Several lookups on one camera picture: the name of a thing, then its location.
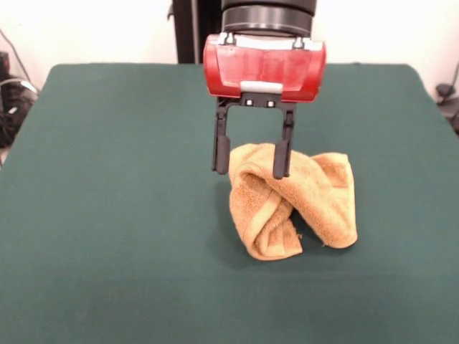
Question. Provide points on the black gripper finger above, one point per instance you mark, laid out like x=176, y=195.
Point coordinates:
x=220, y=154
x=282, y=157

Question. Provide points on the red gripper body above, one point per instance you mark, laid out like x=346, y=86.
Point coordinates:
x=265, y=68

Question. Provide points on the orange terry towel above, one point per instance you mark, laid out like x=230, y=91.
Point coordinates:
x=305, y=200

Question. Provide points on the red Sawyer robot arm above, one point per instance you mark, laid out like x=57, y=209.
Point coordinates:
x=269, y=16

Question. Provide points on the dark green table cloth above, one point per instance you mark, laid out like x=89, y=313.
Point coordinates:
x=107, y=179

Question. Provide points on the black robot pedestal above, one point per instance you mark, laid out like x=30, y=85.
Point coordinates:
x=186, y=32

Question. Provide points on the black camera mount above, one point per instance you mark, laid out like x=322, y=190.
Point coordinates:
x=14, y=107
x=446, y=107

